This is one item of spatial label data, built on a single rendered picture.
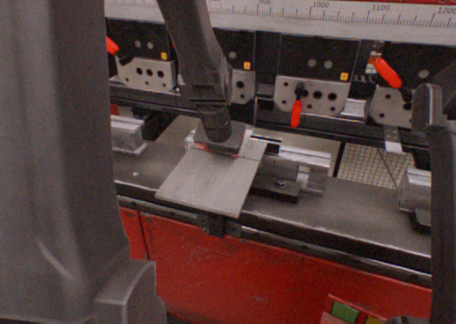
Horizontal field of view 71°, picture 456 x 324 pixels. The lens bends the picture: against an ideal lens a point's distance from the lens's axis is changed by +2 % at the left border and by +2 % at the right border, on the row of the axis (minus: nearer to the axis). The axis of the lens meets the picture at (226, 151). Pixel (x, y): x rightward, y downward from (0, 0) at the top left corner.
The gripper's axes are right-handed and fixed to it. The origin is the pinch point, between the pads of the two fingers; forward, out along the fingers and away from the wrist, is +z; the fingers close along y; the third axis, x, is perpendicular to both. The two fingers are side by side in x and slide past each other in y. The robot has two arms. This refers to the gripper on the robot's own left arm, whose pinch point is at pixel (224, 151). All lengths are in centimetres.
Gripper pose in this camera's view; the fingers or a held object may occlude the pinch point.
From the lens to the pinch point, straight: 75.0
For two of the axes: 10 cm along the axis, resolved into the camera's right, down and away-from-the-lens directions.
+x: -2.8, 8.6, -4.3
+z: 1.3, 4.8, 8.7
